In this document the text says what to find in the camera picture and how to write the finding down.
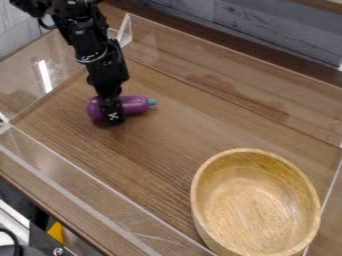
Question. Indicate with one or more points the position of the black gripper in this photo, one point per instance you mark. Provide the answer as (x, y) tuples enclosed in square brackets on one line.
[(102, 59)]

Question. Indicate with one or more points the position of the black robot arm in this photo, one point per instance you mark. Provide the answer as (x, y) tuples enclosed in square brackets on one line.
[(82, 27)]

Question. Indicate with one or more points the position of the brown wooden bowl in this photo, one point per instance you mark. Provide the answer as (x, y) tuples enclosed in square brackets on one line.
[(253, 204)]

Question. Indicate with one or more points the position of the purple toy eggplant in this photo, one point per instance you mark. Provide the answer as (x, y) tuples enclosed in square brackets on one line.
[(134, 104)]

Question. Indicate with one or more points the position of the clear acrylic corner bracket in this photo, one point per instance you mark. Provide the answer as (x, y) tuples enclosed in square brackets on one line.
[(121, 34)]

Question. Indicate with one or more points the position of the yellow black equipment base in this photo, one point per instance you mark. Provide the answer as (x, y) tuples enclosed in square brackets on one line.
[(34, 228)]

